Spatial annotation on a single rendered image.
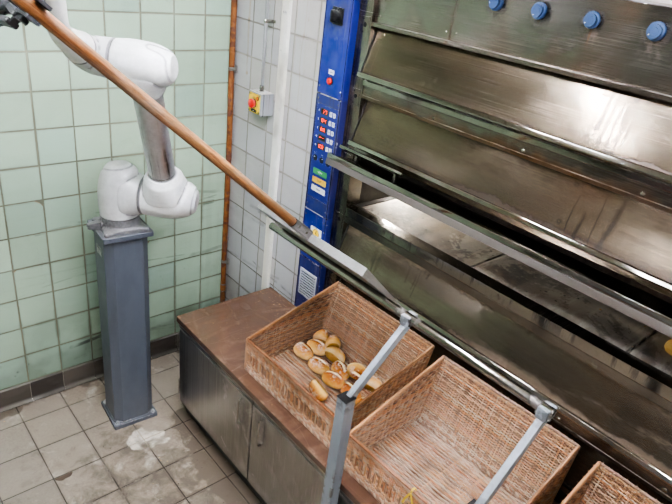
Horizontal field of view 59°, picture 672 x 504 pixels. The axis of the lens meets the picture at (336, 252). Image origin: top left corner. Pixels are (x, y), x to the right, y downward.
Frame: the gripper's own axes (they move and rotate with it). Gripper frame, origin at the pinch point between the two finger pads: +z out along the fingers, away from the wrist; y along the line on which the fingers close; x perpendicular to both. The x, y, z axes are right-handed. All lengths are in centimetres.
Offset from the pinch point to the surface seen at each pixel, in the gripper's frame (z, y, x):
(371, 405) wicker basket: 30, 35, -149
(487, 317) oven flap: 44, -14, -153
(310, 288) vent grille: -42, 15, -171
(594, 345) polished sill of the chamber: 81, -22, -143
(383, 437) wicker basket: 36, 42, -157
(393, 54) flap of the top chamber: -19, -70, -103
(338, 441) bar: 42, 46, -123
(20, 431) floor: -99, 146, -131
